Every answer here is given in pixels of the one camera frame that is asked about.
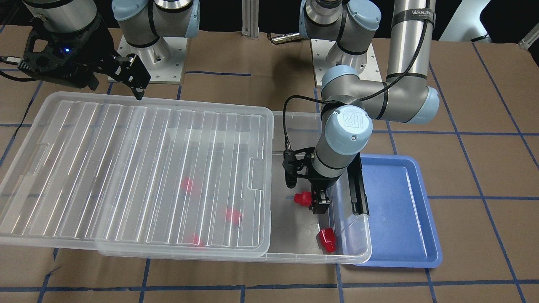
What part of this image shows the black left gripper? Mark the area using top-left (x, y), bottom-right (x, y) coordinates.
top-left (283, 147), bottom-right (342, 215)

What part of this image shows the aluminium frame post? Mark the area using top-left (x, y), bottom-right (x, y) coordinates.
top-left (241, 0), bottom-right (259, 40)

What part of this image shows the silver cylindrical connector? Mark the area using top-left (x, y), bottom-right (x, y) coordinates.
top-left (268, 32), bottom-right (303, 45)

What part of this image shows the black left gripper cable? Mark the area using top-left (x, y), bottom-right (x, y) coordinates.
top-left (282, 0), bottom-right (436, 153)

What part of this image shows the clear plastic storage box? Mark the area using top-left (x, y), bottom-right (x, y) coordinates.
top-left (93, 107), bottom-right (371, 263)

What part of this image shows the red block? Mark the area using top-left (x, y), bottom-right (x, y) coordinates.
top-left (225, 208), bottom-right (242, 226)
top-left (294, 191), bottom-right (312, 207)
top-left (184, 234), bottom-right (205, 247)
top-left (179, 177), bottom-right (201, 196)
top-left (318, 228), bottom-right (337, 253)

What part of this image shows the clear plastic box lid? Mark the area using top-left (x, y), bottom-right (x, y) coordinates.
top-left (0, 92), bottom-right (274, 260)

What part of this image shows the black box latch handle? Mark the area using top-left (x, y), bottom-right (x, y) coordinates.
top-left (347, 153), bottom-right (369, 215)

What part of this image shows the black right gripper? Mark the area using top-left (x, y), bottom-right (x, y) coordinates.
top-left (19, 15), bottom-right (151, 101)

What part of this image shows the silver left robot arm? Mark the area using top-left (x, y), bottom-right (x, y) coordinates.
top-left (282, 0), bottom-right (440, 215)

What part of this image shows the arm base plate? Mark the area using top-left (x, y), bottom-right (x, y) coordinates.
top-left (117, 36), bottom-right (190, 85)
top-left (311, 40), bottom-right (384, 90)

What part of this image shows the blue plastic tray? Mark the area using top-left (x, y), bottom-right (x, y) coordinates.
top-left (361, 154), bottom-right (443, 268)

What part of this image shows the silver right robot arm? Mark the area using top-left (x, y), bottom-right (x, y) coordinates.
top-left (14, 0), bottom-right (200, 100)

